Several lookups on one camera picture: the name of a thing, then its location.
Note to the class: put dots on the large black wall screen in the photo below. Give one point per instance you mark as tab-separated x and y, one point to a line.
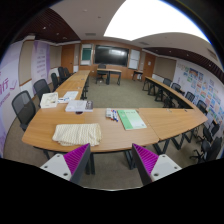
110	55

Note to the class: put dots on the purple wall banner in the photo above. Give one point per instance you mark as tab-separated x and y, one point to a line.
40	61

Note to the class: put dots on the small side table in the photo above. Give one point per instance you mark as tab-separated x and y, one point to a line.
137	75

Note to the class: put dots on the blue marker pen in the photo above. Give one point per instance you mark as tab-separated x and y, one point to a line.
115	115

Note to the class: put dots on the white paper stack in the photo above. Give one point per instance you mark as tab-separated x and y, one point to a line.
75	106

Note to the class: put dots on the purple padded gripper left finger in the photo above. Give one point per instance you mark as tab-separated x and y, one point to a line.
69	166

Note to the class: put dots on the wooden door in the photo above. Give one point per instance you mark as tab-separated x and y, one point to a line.
148	65
67	56

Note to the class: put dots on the green whiteboard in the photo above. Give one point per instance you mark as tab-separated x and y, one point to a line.
86	54

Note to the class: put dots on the cream patterned folded towel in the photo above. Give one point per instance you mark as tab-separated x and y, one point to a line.
77	134

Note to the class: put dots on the small wooden desk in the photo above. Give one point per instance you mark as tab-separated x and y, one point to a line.
114	72

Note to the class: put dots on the long wooden table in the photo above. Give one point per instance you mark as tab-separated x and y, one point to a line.
77	82
171	92

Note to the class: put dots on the dark small book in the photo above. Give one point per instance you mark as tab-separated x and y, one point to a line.
89	105

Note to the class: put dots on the black chair behind desk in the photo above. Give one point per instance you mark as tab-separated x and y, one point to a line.
101	72

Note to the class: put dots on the white papers with blue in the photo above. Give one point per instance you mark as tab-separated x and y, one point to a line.
70	95

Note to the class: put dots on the white whiteboard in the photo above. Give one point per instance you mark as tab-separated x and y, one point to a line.
134	59

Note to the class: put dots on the long wooden left table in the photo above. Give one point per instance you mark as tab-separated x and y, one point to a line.
77	82

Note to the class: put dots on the white marker box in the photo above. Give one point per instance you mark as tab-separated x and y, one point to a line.
108	112

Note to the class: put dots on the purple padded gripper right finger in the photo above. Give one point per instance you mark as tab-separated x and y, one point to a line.
151	166

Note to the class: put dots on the white plastic basket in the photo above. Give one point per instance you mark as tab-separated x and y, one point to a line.
49	100

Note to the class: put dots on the long wooden right table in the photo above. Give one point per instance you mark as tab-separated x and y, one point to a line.
171	92

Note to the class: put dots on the red marker pen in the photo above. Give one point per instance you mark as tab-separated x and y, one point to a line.
112	115

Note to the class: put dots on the black mesh office chair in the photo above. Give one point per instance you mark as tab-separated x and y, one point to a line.
24	108
41	87

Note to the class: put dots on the green booklet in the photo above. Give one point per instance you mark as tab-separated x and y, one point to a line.
131	119

